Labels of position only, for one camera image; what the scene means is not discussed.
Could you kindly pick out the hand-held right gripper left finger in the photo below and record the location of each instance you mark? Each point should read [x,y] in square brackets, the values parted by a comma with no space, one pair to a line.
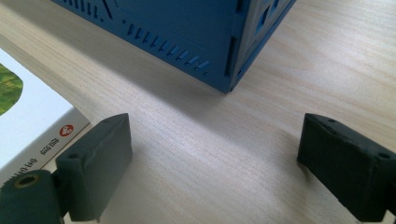
[96,168]

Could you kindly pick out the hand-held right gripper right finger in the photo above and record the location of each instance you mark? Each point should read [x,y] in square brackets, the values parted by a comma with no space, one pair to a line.
[348,165]

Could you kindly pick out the blue plastic file rack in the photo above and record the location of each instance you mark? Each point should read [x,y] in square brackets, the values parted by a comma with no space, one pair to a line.
[186,34]

